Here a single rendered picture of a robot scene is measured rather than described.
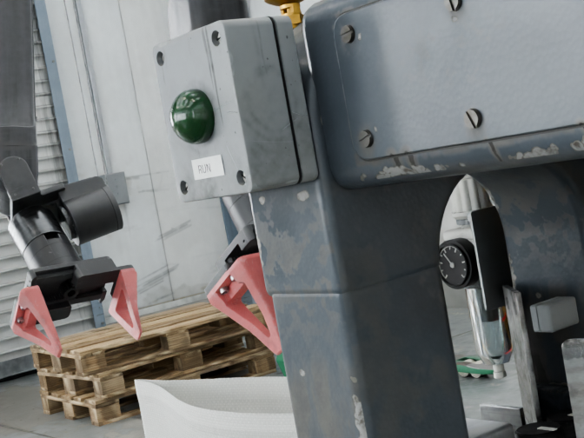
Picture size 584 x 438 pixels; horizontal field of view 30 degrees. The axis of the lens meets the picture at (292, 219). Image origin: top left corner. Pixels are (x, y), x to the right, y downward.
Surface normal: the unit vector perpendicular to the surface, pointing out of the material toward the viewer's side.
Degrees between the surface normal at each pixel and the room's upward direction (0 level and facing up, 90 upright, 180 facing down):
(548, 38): 90
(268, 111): 90
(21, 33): 66
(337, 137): 90
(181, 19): 85
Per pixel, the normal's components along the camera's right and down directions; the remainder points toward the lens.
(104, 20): 0.59, -0.07
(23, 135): 0.27, -0.41
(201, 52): -0.79, 0.17
